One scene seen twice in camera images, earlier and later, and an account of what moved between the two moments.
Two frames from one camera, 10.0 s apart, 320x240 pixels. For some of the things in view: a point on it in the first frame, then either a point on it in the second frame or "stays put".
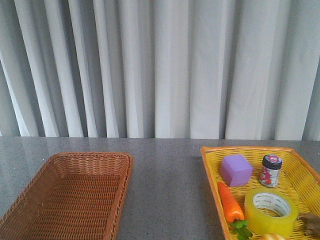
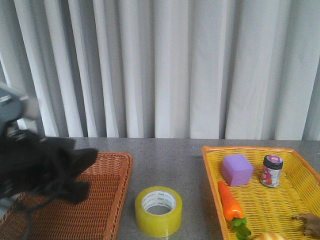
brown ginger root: (311, 223) stays put
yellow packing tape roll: (276, 199) → (158, 211)
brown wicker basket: (72, 196) stays put
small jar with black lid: (270, 169) stays put
